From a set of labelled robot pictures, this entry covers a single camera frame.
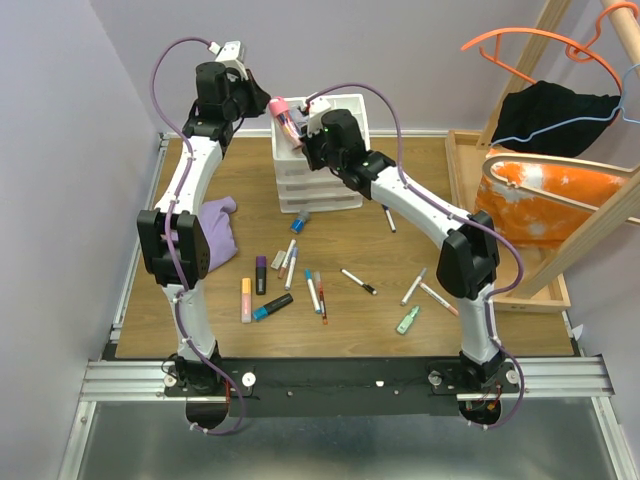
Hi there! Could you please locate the pink cap pencil tube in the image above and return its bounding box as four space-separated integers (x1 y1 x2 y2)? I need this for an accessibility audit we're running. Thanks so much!
268 97 302 149

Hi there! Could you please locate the black cap white marker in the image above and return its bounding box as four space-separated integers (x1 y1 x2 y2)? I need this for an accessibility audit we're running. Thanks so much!
340 268 377 295

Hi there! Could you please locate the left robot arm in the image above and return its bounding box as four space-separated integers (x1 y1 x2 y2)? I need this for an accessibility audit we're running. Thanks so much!
137 60 270 395

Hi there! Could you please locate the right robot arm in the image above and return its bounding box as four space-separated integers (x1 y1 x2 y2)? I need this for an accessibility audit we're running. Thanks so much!
302 107 505 392

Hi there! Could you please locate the blue cap white marker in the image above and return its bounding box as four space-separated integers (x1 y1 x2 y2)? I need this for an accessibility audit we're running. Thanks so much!
382 205 397 233

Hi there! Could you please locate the salmon tip white pen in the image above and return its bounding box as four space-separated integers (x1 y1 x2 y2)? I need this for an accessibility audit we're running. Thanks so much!
278 239 297 279

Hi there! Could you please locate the light blue white pen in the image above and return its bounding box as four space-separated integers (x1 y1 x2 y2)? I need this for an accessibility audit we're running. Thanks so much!
284 247 298 292

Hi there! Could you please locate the purple cloth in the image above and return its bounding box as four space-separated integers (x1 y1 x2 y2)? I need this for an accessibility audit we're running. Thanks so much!
198 196 238 272

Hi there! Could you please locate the blue cap white pen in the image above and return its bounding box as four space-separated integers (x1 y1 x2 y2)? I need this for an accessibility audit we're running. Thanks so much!
304 269 321 314

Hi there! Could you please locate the orange red pen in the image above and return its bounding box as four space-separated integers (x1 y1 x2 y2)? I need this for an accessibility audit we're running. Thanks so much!
314 271 328 326

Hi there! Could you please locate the purple black highlighter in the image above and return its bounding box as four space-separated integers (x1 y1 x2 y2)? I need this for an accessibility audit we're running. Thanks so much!
255 255 267 295

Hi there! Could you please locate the wooden hanger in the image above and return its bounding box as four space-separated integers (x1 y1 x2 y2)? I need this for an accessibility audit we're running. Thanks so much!
482 152 639 214

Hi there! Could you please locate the grey white marker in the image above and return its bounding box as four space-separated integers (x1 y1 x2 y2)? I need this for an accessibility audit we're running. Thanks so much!
400 267 427 306

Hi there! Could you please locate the orange pink highlighter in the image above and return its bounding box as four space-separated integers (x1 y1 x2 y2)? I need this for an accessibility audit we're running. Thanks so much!
241 277 252 324

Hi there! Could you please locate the pink white marker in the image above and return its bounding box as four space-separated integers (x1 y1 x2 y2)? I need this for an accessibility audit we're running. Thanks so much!
419 282 459 316

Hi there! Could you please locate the blue black highlighter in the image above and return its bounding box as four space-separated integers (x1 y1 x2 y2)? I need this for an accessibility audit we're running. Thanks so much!
252 293 294 322

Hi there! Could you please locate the green stapler remover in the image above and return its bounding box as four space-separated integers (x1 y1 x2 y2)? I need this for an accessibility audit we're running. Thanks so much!
396 305 421 335

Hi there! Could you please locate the black garment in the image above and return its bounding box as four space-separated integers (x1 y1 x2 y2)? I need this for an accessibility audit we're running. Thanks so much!
492 79 624 159

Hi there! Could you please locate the orange white tie-dye garment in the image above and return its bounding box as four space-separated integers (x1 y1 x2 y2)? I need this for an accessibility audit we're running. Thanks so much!
475 149 639 249

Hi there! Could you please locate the orange plastic hanger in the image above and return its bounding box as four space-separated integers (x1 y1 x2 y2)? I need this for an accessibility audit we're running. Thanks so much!
461 1 639 95

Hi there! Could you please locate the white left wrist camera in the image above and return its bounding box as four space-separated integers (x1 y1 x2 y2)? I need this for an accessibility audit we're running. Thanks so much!
208 41 248 80

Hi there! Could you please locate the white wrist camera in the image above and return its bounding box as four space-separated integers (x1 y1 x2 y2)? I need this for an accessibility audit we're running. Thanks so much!
208 41 248 80
303 96 333 138

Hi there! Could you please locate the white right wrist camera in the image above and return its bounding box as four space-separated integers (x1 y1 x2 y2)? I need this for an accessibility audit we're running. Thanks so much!
303 96 333 138

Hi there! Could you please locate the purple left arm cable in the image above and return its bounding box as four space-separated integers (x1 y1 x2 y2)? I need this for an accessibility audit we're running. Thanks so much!
150 37 246 436

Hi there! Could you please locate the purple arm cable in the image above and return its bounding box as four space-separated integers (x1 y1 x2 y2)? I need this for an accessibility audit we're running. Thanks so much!
150 37 246 436
304 83 526 431

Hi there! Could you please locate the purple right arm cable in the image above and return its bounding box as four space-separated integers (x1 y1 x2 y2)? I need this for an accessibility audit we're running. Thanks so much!
304 83 526 431

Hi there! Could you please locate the light blue wire hanger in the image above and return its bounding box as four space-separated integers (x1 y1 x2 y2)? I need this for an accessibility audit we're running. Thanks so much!
496 62 640 145

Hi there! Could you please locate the aluminium frame rail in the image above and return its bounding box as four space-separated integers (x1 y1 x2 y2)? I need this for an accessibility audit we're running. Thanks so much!
59 356 639 479

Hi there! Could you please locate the wooden clothes rack frame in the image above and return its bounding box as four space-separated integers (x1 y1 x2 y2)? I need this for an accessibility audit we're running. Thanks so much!
474 0 640 300

